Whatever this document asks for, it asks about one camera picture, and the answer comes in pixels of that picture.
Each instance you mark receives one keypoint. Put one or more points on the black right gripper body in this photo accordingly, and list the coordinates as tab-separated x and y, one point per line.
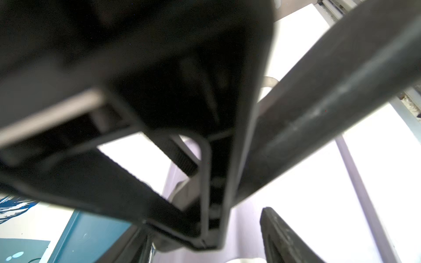
78	74

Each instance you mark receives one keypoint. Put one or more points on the teal plastic tray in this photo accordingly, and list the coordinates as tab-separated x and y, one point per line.
86	238

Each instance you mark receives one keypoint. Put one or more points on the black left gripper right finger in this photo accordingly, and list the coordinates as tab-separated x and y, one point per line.
281	243

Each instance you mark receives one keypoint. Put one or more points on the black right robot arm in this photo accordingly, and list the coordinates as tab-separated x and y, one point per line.
363	60

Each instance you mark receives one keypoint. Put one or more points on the lilac silicone mat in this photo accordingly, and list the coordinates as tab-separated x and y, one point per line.
318	201

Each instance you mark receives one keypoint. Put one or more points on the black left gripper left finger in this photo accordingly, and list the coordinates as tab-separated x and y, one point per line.
134	246

